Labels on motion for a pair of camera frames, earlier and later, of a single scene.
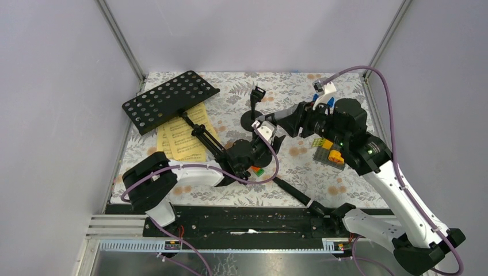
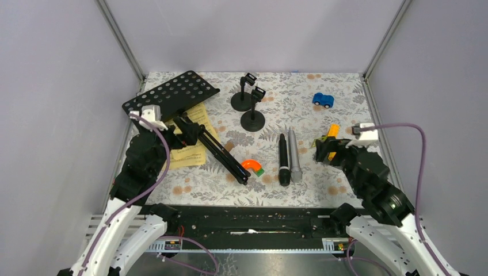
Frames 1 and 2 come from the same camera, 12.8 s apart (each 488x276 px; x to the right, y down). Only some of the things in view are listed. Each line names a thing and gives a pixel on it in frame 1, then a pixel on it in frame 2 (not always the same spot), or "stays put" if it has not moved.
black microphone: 315,206 -> 283,168
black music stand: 149,110 stays put
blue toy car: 330,102 stays put
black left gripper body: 258,149 -> 178,140
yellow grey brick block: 335,156 stays put
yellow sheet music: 182,145 stays put
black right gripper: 292,123 -> 331,144
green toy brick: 259,172 stays put
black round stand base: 248,117 stays put
